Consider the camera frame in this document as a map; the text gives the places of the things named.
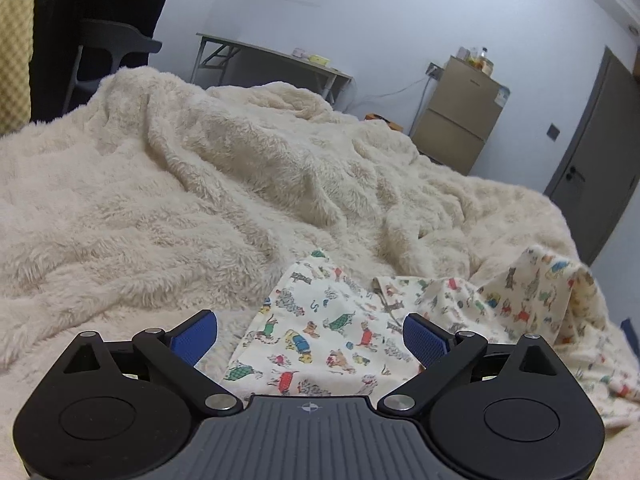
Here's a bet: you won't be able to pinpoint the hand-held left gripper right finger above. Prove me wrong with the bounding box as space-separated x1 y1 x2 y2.
377 312 577 416

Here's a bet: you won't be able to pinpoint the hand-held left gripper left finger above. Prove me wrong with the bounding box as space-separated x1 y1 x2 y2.
60 309 243 416

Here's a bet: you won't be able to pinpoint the dog print cream pants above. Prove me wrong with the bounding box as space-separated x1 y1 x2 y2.
222 246 640 428

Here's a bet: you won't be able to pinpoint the cream fleece blanket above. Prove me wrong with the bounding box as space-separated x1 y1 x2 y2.
0 65 640 480

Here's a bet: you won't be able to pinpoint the orange box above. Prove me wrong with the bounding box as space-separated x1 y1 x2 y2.
365 113 403 131

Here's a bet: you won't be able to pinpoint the beige two-door fridge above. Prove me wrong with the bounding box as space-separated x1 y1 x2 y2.
409 55 512 177

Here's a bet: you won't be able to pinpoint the grey door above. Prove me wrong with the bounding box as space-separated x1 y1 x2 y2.
542 46 640 266

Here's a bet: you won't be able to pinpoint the grey folding table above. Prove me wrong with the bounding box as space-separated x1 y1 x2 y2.
190 32 355 107

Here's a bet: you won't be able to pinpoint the grey chair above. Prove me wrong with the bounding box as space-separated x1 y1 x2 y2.
62 19 163 116

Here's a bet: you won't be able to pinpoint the yellow waffle towel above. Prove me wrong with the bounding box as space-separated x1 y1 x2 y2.
0 0 39 136

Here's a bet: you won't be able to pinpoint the white power cable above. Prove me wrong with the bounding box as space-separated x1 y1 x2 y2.
345 76 433 113

